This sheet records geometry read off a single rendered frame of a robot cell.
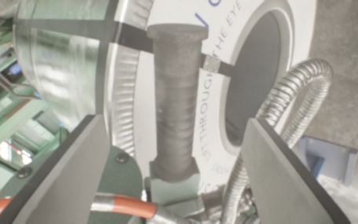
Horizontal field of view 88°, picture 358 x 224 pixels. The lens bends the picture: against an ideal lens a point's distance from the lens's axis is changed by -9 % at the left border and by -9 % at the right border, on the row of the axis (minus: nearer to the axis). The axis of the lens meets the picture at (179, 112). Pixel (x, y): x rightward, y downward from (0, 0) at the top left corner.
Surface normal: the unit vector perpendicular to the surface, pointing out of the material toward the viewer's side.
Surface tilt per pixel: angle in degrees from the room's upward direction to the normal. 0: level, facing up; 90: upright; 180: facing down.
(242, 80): 49
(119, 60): 87
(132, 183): 115
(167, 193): 58
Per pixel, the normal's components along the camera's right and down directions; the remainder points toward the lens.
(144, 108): 0.70, 0.33
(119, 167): 0.04, -0.85
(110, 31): -0.66, -0.01
